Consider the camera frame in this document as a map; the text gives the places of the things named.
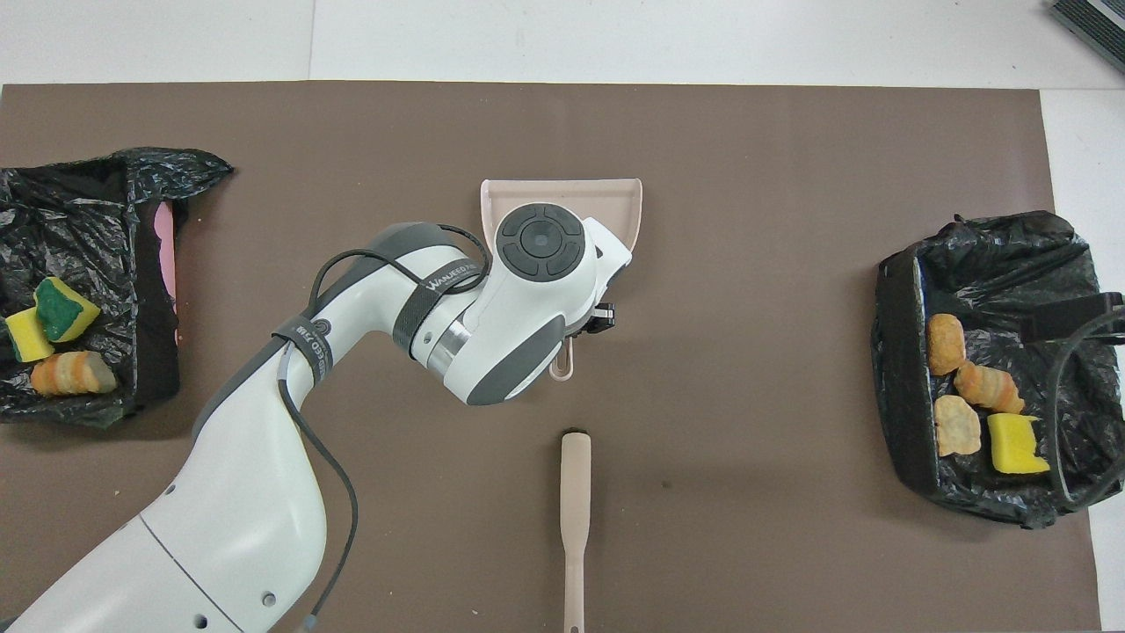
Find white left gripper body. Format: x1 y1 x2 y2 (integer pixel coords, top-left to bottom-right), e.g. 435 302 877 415
582 215 635 304

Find beige plastic dustpan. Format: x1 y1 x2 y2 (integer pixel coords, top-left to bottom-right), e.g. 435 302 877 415
480 178 644 382

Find orange striped croissant piece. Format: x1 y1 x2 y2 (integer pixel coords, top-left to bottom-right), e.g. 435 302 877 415
954 360 1027 415

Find brown bread roll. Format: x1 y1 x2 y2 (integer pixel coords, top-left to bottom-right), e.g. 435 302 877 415
926 313 967 377

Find notched yellow sponge piece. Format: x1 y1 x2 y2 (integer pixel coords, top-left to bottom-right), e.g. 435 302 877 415
986 412 1053 477

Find pale puffed pastry chunk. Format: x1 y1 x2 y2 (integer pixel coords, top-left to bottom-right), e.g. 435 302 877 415
933 395 983 458

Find beige hand brush black bristles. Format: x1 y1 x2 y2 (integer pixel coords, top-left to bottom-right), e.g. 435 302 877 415
560 430 593 633

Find pale greenish bread chunk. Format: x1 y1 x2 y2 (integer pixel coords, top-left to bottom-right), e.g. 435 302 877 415
30 351 119 397

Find rounded yellow sponge piece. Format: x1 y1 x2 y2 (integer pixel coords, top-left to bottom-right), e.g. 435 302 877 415
33 276 102 344

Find small yellow sponge piece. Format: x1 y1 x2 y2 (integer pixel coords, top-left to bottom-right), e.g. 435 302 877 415
4 307 56 364

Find pink bin with black bag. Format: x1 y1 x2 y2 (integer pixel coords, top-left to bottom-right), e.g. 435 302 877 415
0 145 236 429

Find brown table mat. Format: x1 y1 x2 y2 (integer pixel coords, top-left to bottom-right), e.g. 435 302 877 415
0 81 1102 633

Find grey slatted device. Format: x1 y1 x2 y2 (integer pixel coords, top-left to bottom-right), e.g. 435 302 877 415
1049 0 1125 73

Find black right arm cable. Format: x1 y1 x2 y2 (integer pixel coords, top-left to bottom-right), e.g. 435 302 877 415
1049 306 1125 513

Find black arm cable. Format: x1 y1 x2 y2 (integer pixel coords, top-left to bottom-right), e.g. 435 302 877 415
1049 306 1125 513
276 223 491 633

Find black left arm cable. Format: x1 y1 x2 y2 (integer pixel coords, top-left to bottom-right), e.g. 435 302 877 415
276 223 491 633

